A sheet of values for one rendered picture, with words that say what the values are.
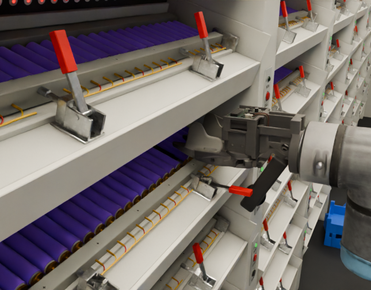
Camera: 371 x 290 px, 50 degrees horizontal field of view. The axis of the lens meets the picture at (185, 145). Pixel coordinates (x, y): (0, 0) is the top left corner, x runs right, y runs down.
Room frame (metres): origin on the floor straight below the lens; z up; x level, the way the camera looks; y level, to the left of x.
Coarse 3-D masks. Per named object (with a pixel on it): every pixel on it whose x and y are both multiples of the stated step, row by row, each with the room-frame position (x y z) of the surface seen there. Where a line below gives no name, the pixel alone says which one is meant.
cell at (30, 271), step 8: (0, 248) 0.35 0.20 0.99; (8, 248) 0.36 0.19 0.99; (0, 256) 0.35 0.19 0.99; (8, 256) 0.35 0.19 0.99; (16, 256) 0.35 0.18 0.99; (8, 264) 0.34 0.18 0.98; (16, 264) 0.34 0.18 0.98; (24, 264) 0.34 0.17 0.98; (32, 264) 0.35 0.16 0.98; (16, 272) 0.34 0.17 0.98; (24, 272) 0.33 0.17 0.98; (32, 272) 0.33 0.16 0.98; (24, 280) 0.33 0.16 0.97
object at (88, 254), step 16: (192, 160) 0.62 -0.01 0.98; (176, 176) 0.56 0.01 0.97; (160, 192) 0.51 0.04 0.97; (176, 192) 0.54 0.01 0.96; (144, 208) 0.47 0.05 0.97; (112, 224) 0.42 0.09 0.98; (128, 224) 0.43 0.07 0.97; (96, 240) 0.39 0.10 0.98; (112, 240) 0.40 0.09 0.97; (80, 256) 0.36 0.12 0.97; (96, 256) 0.38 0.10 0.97; (64, 272) 0.34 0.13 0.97; (32, 288) 0.31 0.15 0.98; (48, 288) 0.32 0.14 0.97; (64, 288) 0.33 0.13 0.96
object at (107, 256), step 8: (208, 168) 0.64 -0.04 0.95; (168, 200) 0.52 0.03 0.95; (160, 208) 0.50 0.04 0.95; (152, 216) 0.48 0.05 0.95; (144, 224) 0.46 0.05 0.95; (136, 232) 0.44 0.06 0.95; (128, 240) 0.43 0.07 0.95; (112, 248) 0.41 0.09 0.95; (120, 248) 0.41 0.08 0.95; (104, 256) 0.39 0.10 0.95; (96, 264) 0.38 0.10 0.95; (72, 288) 0.34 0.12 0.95
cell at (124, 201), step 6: (90, 186) 0.50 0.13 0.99; (96, 186) 0.50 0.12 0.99; (102, 186) 0.50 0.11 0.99; (102, 192) 0.49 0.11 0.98; (108, 192) 0.49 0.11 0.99; (114, 192) 0.49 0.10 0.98; (108, 198) 0.48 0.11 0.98; (114, 198) 0.48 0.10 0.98; (120, 198) 0.48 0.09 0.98; (126, 198) 0.49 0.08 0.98; (120, 204) 0.48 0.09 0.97; (126, 204) 0.48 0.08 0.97
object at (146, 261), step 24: (216, 168) 0.66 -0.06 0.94; (240, 168) 0.68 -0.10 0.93; (192, 192) 0.57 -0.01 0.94; (168, 216) 0.50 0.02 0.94; (192, 216) 0.51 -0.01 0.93; (144, 240) 0.44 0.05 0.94; (168, 240) 0.45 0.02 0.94; (192, 240) 0.51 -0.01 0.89; (120, 264) 0.39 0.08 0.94; (144, 264) 0.40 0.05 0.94; (168, 264) 0.44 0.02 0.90; (120, 288) 0.36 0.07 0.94; (144, 288) 0.39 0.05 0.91
